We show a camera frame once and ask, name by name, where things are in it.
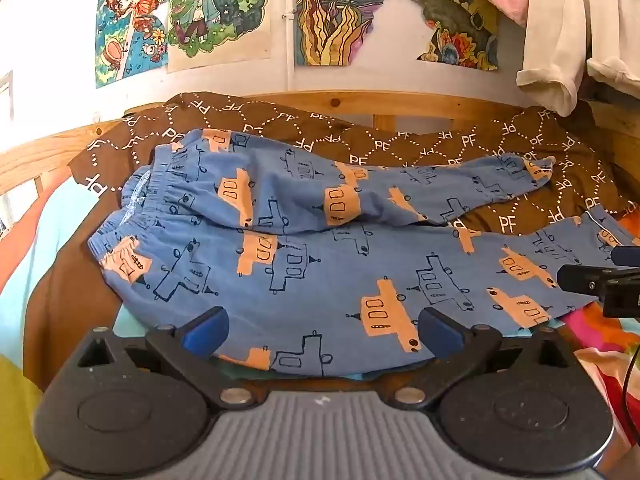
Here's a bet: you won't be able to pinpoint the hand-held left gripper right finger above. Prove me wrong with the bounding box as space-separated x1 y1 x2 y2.
387 306 581 411

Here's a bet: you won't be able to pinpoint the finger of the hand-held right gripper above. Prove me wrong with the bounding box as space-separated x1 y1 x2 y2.
611 245 640 267
556 263 640 319

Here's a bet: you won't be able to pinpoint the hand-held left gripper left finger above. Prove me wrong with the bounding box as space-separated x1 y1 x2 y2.
70 306 263 409

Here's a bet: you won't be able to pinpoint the blue pants with orange print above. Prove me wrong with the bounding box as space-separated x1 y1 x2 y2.
87 128 640 378

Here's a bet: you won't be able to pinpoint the colourful striped blanket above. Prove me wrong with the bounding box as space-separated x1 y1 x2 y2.
550 217 640 461

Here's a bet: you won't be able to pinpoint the light blue and orange sheet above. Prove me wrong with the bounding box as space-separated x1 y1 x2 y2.
0 167 101 311

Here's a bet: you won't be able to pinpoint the brown patterned blanket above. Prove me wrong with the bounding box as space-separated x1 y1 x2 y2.
22 91 640 381

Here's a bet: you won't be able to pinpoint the yellow-green cloth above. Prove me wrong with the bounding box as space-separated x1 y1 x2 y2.
0 352 51 480

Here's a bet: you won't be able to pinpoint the cream hanging cloth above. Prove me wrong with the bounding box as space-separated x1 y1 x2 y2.
515 0 640 118

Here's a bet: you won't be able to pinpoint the black cable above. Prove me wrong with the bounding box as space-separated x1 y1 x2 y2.
621 342 640 443

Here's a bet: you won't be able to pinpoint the wooden bed frame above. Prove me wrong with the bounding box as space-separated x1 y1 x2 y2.
0 91 640 211

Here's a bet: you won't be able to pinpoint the white wall pipe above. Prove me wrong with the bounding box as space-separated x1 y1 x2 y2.
282 10 296 93

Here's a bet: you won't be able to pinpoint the wall poster with orange-haired figure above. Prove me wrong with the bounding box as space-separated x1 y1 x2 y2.
95 0 171 89

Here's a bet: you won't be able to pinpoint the wall poster with blond figure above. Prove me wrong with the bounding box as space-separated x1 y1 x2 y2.
166 0 273 73

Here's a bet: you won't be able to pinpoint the colourful swirl wall poster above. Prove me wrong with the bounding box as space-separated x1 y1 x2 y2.
296 0 501 72

